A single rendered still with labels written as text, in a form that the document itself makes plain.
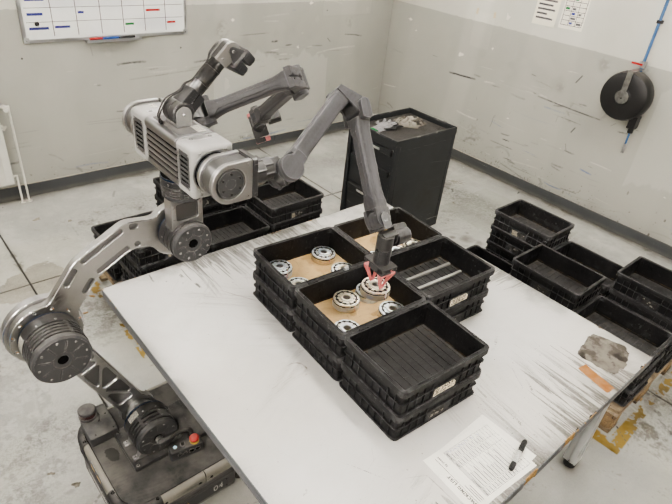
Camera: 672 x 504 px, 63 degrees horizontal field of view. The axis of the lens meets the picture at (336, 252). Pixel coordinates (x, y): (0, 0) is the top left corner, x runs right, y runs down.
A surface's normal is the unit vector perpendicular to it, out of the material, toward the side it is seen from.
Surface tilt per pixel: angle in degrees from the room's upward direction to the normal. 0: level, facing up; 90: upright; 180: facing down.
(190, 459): 0
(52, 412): 0
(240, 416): 0
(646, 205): 90
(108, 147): 90
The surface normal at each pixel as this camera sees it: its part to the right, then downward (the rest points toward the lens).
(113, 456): 0.10, -0.84
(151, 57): 0.65, 0.47
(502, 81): -0.76, 0.29
